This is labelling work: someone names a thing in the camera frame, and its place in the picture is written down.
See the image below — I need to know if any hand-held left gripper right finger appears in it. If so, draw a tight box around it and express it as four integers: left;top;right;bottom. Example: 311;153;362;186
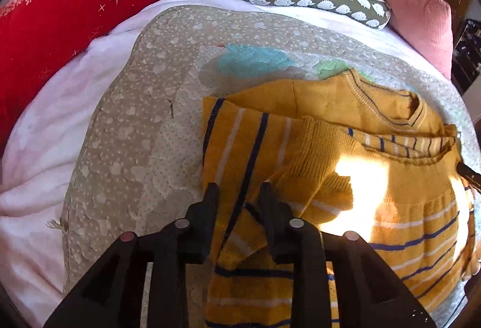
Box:
257;181;438;328

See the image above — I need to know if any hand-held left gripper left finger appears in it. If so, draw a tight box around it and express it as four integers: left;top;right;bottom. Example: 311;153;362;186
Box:
43;182;221;328

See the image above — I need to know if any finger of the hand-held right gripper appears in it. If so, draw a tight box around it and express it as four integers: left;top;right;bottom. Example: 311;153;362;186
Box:
456;162;481;187

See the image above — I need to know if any yellow striped knit sweater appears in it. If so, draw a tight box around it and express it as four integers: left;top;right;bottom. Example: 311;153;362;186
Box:
202;69;478;328

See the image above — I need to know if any shoe rack with clothes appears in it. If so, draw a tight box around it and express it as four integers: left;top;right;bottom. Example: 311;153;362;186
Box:
450;18;481;93

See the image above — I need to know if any quilted patchwork blanket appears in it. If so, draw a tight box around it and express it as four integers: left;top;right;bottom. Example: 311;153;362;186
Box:
47;5;475;328

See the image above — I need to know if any white bed sheet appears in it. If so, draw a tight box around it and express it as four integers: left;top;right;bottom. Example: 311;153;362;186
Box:
0;0;452;328

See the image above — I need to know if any long red pillow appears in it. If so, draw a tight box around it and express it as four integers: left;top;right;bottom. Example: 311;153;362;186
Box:
0;0;257;156

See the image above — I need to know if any pink corduroy pillow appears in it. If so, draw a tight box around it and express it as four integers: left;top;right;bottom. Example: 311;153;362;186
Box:
336;0;454;80

